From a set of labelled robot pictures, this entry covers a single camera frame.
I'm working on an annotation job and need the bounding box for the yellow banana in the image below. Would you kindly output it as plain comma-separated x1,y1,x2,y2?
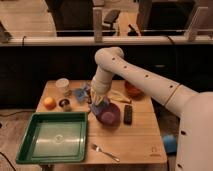
108,90,131,104

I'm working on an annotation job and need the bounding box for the blue sponge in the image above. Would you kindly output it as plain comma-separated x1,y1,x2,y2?
89,98,110,116

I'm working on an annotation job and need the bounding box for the blue plastic toy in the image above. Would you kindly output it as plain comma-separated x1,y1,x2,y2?
73,88,87,103

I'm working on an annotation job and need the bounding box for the green plastic tray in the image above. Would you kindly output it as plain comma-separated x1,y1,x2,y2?
16,112,88,164

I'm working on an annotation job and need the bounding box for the red brown toy pile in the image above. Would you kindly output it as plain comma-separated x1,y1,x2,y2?
87,91,92,104

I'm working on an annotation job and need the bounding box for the black office chair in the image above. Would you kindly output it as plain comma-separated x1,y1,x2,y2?
102,9,120,36

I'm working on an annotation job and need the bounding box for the wooden table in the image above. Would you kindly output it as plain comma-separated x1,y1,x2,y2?
35,79,168,166

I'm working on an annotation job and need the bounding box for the white railing bar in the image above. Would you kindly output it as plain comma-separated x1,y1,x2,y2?
0,35,213,47

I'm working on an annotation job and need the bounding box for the silver fork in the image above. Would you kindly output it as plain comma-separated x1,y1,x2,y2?
91,144,120,162

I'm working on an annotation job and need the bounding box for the red bowl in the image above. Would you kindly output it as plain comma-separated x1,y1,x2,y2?
124,81,143,98

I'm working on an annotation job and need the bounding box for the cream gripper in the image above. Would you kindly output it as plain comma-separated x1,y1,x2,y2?
90,88,108,103

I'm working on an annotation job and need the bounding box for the small metal cup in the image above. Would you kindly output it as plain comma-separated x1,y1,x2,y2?
59,99,71,112

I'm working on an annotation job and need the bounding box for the blue cylinder on floor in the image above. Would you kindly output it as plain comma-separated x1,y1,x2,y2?
163,135,177,154

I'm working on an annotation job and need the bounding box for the purple bowl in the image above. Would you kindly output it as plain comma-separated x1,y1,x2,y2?
96,103,120,126

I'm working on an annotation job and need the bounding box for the orange fruit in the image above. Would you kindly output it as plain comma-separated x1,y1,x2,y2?
43,97,56,110

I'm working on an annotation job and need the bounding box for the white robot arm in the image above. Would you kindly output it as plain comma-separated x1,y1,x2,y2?
91,47,213,171

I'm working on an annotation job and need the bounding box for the black remote control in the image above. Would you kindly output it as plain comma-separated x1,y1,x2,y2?
124,105,133,125

